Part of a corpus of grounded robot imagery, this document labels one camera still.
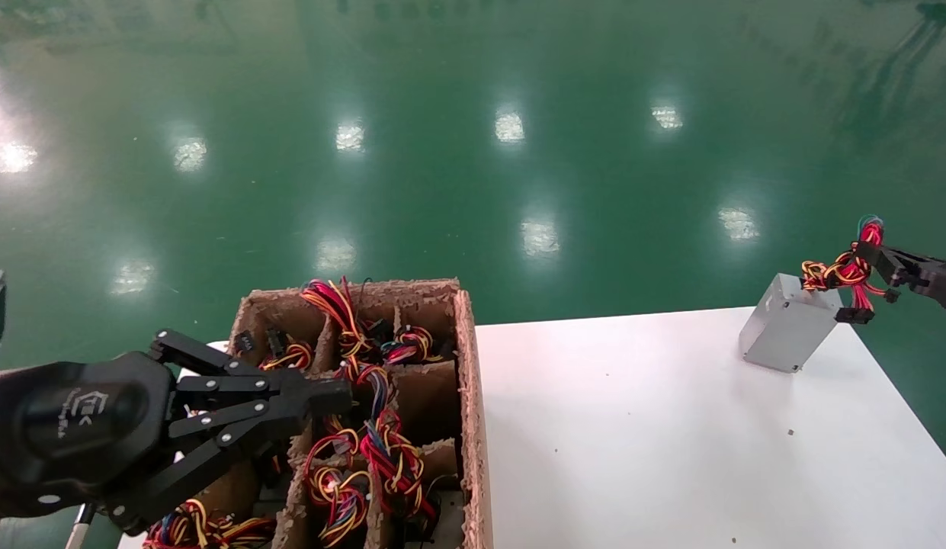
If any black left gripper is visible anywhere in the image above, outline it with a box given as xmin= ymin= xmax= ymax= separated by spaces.
xmin=0 ymin=329 xmax=355 ymax=535

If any grey power supply with wires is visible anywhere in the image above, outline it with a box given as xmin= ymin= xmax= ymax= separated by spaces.
xmin=739 ymin=216 xmax=900 ymax=374

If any brown cardboard divider box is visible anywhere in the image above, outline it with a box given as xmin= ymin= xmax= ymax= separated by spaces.
xmin=192 ymin=278 xmax=495 ymax=549

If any grey metal power supply unit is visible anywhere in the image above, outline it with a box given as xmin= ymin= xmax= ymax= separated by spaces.
xmin=433 ymin=492 xmax=467 ymax=549

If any thick red wire bundle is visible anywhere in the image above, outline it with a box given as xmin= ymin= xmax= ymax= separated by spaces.
xmin=358 ymin=412 xmax=437 ymax=525

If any red green wire bundle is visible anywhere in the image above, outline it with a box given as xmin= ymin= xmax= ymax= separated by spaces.
xmin=381 ymin=326 xmax=444 ymax=365

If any multicolour wire bundle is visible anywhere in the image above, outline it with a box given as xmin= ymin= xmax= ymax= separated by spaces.
xmin=145 ymin=499 xmax=279 ymax=549

